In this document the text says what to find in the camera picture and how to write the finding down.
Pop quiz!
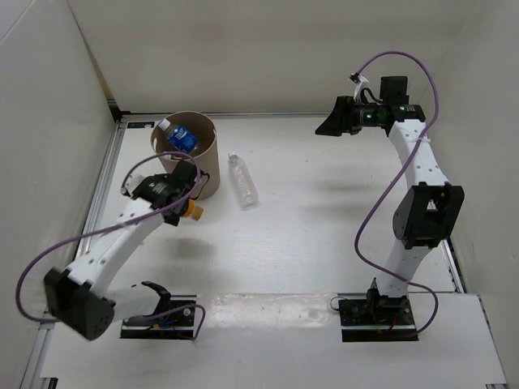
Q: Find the right aluminium table rail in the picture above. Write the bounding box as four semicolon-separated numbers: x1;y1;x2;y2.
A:
440;239;466;293

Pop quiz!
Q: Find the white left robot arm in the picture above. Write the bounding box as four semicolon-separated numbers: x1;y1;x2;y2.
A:
44;161;203;340

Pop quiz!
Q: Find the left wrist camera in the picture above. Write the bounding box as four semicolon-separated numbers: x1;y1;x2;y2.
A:
121;173;144;198

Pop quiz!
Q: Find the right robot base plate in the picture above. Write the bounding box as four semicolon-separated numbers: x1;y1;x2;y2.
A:
330;290;418;343

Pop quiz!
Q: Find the clear unlabelled plastic bottle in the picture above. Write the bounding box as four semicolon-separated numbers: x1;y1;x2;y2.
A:
228;152;259;209

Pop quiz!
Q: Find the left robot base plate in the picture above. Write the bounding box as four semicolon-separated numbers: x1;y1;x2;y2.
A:
119;281;204;340

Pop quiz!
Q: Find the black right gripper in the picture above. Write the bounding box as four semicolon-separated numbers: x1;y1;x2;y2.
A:
315;96;386;138

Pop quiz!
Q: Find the blue Pocari Sweat bottle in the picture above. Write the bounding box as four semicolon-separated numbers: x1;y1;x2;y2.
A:
158;118;199;154

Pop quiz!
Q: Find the left blue corner sticker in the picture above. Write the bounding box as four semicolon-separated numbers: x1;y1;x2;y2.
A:
127;121;155;129

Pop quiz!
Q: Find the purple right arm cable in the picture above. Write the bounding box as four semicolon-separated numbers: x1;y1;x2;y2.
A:
330;51;443;337

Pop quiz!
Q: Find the rear aluminium table rail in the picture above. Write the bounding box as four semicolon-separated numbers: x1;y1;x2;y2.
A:
120;111;329;122

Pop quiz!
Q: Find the aluminium table rail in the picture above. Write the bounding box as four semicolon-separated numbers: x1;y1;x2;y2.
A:
120;111;329;122
440;239;466;293
44;121;125;325

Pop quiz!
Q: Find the orange juice bottle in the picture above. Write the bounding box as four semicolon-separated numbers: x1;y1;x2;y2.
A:
182;199;204;221

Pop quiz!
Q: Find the brown cylindrical paper bin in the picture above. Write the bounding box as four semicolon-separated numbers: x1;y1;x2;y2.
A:
150;111;220;200

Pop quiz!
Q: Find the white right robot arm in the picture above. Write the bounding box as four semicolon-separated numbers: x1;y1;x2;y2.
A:
315;76;465;330

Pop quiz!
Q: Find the left aluminium table rail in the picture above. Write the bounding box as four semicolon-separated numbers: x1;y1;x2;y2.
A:
44;121;125;325

